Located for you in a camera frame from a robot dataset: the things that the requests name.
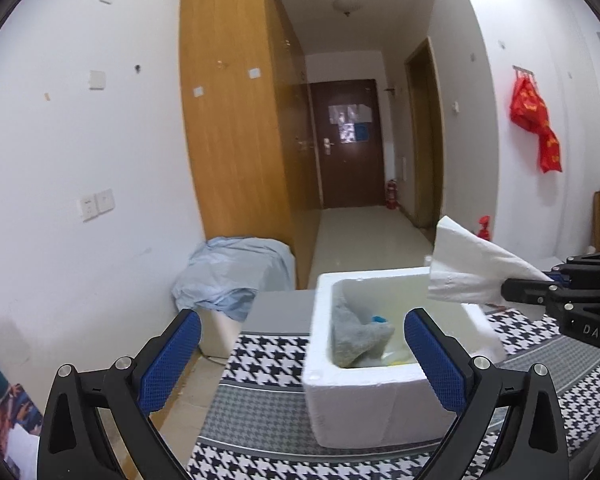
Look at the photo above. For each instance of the red fire extinguisher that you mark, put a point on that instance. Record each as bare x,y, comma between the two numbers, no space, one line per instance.
391,195

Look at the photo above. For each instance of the ceiling lamp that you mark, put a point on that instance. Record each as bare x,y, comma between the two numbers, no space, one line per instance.
347,6

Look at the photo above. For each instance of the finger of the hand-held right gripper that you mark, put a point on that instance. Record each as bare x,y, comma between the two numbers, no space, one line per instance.
525,290
590,265

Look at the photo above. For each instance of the blue face mask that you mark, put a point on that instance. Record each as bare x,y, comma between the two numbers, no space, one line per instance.
378,318

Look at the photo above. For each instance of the white lotion pump bottle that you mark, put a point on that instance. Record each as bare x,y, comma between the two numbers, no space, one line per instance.
484,225

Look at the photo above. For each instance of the black white houndstooth mat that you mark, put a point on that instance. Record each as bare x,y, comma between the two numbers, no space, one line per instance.
260,355

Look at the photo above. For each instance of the light wooden door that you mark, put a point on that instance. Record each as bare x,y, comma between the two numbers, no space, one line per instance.
425,150

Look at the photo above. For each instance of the white foam box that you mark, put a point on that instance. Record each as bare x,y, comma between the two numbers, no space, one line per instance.
360,410

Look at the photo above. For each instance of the red plastic bag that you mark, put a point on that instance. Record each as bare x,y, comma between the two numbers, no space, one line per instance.
530,105

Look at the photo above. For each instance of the metal wall hook rack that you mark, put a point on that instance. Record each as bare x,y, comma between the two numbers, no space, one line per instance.
523,70

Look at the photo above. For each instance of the dark brown door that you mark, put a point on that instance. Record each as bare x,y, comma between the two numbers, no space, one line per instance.
330,180

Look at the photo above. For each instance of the colourful printed papers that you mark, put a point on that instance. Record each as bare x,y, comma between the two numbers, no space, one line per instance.
5,410

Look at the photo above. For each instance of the grey sock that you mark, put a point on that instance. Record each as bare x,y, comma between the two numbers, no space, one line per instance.
352,335

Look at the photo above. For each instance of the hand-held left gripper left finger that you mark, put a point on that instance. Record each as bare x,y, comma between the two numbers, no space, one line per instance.
172,355

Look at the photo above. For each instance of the white tissue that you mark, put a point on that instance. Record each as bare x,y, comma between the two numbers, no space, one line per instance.
470,270

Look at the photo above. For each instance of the wooden wardrobe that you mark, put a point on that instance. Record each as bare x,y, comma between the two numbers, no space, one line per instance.
230,135

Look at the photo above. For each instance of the paper notices on door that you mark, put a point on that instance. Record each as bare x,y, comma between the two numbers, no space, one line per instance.
350,122

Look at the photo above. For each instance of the yellow foam net sleeve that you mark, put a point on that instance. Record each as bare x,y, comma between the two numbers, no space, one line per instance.
395,358

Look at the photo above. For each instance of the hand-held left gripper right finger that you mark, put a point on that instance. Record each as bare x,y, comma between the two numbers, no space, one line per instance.
432,360

